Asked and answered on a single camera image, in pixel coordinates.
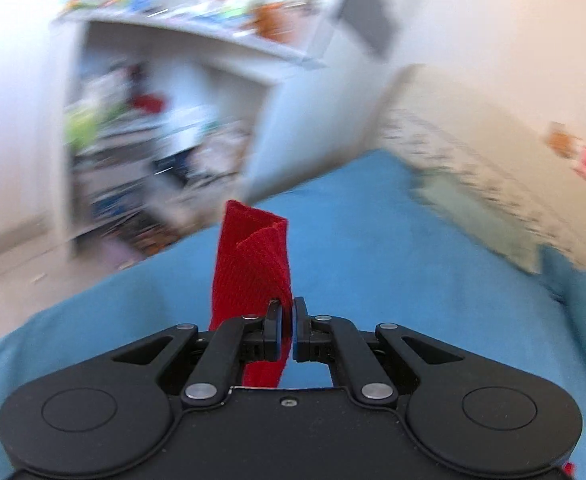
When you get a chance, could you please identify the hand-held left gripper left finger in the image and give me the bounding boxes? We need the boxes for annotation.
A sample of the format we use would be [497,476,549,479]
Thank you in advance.
[112,299,284,408]

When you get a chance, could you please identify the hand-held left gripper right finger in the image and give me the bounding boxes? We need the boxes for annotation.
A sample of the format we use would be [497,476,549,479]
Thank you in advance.
[292,297,464,405]

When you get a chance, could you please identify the red knitted cloth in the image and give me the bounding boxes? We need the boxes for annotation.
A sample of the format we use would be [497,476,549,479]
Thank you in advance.
[208,199,294,389]

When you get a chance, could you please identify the blue bed blanket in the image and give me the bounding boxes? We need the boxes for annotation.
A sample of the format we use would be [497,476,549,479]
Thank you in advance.
[0,148,586,480]

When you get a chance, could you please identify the pale green cloth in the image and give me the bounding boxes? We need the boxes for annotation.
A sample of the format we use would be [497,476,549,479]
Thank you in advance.
[411,170,544,275]

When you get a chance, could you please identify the white shelf unit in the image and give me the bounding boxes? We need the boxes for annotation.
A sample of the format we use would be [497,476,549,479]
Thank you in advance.
[50,0,358,261]

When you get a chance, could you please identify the patterned pillow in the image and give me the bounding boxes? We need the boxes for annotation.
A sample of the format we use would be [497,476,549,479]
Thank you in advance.
[376,108,586,281]

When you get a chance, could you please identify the orange plush toy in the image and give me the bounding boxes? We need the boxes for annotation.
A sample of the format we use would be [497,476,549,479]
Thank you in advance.
[243,2,298,44]

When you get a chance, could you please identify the pink and orange toys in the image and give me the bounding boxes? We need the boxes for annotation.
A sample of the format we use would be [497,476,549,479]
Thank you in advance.
[545,121,580,159]

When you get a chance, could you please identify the grey wall panel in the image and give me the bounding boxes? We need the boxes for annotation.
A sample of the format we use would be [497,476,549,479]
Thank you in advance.
[334,0,398,58]

